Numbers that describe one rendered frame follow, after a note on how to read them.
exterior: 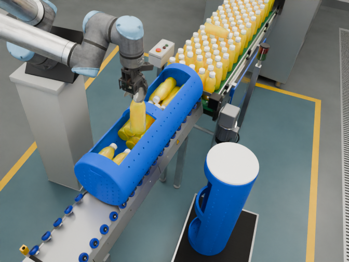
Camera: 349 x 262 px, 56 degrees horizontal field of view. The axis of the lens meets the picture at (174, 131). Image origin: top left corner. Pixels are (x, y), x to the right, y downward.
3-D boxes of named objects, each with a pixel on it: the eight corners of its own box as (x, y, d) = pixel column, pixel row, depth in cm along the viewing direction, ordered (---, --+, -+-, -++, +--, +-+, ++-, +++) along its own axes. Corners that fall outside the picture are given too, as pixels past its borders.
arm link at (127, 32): (123, 10, 115) (148, 18, 113) (126, 41, 125) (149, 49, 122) (108, 23, 110) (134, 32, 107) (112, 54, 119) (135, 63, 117)
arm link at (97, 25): (75, 35, 116) (104, 46, 113) (86, 3, 115) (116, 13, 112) (89, 42, 125) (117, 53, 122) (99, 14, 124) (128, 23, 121)
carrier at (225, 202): (218, 214, 251) (183, 222, 244) (246, 139, 187) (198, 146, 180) (232, 250, 233) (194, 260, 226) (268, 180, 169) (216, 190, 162)
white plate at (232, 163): (246, 138, 186) (245, 140, 186) (200, 145, 179) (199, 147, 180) (268, 178, 168) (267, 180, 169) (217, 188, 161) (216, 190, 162)
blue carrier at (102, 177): (76, 187, 165) (69, 153, 143) (160, 90, 220) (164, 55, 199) (124, 214, 158) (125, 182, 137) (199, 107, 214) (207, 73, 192)
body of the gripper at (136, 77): (119, 90, 132) (116, 66, 122) (131, 77, 137) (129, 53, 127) (135, 96, 129) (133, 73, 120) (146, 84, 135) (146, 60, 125)
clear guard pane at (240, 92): (220, 136, 264) (233, 90, 229) (251, 83, 314) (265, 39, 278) (221, 136, 264) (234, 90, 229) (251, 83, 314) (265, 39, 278)
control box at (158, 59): (148, 64, 232) (148, 51, 224) (161, 50, 244) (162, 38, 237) (160, 68, 229) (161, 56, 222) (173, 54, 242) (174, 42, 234)
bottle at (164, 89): (164, 80, 205) (149, 97, 193) (170, 74, 199) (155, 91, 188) (172, 88, 206) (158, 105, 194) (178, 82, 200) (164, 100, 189)
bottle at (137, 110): (143, 122, 158) (143, 92, 145) (147, 132, 154) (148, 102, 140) (128, 125, 156) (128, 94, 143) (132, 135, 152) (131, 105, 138)
